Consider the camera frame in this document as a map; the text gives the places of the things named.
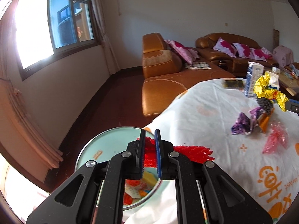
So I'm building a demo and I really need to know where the pink plastic bag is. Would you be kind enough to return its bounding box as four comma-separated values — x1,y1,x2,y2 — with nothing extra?
262,121,289,154

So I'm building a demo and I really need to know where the yellow plastic wrapper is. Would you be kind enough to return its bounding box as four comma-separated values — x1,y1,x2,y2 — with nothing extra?
253,71,289,112

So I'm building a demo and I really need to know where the purple snack wrapper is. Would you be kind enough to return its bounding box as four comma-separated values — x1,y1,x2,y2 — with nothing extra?
231,107,264,135

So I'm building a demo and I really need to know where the red foam fruit net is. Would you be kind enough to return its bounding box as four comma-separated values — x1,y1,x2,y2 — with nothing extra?
144,136,215,168

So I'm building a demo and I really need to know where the mint green trash bin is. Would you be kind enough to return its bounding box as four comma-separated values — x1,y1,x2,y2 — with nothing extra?
75,126,170,214

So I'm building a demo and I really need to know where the wooden coffee table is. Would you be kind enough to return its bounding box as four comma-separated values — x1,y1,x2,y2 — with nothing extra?
266,69,298,98

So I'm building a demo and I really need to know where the black foam fruit net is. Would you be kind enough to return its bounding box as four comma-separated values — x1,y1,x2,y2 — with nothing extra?
256,98,274,115

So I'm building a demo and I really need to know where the blue Look milk carton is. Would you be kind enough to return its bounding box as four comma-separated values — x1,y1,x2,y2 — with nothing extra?
267,71,280,90

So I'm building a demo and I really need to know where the orange snack wrapper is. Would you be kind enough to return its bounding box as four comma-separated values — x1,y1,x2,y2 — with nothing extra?
257,108,275,133

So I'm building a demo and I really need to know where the white box on coffee table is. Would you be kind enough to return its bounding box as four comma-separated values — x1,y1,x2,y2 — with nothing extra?
272,67,280,73

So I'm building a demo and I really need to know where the brown leather armchair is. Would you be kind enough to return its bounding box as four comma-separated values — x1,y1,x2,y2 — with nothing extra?
284,62,299,72

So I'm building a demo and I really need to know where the tall white milk carton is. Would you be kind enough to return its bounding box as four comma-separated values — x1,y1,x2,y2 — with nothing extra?
244,61,264,98

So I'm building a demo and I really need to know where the pink white pillow right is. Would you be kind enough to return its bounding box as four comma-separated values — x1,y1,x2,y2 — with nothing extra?
250,48,273,62

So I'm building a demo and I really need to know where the pink white pillow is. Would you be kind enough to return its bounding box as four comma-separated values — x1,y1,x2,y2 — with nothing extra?
233,43,254,59
213,37,237,58
250,48,273,62

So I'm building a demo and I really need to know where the brown leather back sofa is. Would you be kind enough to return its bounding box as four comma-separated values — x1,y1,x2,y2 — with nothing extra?
195,32,278,77

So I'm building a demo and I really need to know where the pink white pillow middle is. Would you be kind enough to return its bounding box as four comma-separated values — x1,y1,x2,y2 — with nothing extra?
233,43,254,59

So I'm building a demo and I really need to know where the pink white pillow left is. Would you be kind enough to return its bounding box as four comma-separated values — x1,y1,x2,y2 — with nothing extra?
213,37,237,58

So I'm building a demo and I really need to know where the brown leather chaise sofa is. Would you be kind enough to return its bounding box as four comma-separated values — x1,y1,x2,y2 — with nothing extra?
142,32,235,116

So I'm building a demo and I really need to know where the checkered cushion mat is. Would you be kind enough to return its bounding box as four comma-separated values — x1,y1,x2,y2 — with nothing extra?
185,61,211,70

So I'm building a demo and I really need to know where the pink pillow on chaise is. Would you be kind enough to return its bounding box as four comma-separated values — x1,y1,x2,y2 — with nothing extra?
164,39,200,65

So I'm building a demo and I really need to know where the beige curtain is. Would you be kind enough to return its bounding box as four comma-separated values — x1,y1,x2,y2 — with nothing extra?
91,0,120,75

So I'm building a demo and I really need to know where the window with dark frame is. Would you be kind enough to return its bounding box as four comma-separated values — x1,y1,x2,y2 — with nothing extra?
15,0,100,80

